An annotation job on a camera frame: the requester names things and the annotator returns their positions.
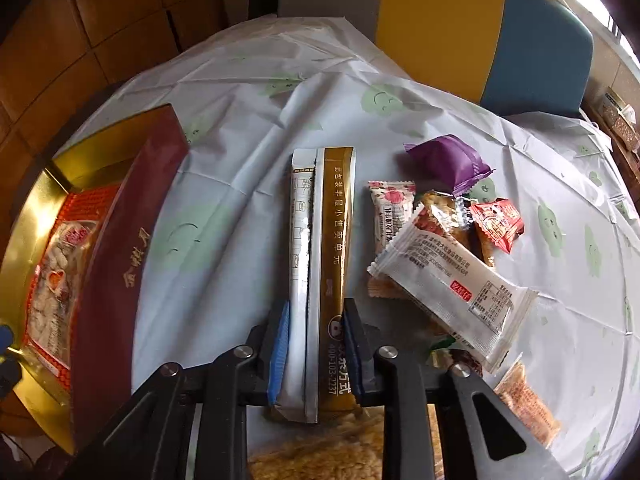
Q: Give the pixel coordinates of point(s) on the small red snack packet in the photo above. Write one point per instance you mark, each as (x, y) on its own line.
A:
(500, 221)

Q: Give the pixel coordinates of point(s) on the large white snack packet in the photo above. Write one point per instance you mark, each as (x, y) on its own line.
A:
(474, 303)

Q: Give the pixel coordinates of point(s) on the wooden side shelf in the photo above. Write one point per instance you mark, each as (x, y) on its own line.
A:
(607, 112)

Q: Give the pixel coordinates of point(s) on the grey yellow blue sofa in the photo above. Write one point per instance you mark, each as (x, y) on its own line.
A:
(509, 56)

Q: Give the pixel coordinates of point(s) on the gold tin box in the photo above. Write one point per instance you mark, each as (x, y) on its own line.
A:
(43, 397)

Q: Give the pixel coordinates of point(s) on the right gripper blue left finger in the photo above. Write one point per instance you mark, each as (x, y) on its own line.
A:
(273, 350)

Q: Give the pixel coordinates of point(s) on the white green pattern tablecloth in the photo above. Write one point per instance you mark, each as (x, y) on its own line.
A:
(262, 106)

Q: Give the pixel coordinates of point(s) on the purple snack packet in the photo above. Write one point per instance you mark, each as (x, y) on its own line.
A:
(450, 161)

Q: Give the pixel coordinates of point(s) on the orange cracker packet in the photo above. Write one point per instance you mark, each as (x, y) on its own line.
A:
(514, 390)

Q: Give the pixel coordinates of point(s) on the green soda cracker packet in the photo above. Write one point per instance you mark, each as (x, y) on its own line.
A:
(445, 351)

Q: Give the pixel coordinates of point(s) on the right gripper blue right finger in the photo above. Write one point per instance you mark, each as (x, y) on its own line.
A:
(361, 342)

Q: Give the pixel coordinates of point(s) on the red peanut snack bag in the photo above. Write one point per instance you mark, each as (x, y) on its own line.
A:
(56, 286)

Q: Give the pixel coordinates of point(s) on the pink floral candy packet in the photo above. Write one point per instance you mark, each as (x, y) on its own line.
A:
(393, 207)

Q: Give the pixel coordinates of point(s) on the gold white stick sachet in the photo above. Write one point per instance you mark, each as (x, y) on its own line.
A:
(316, 382)

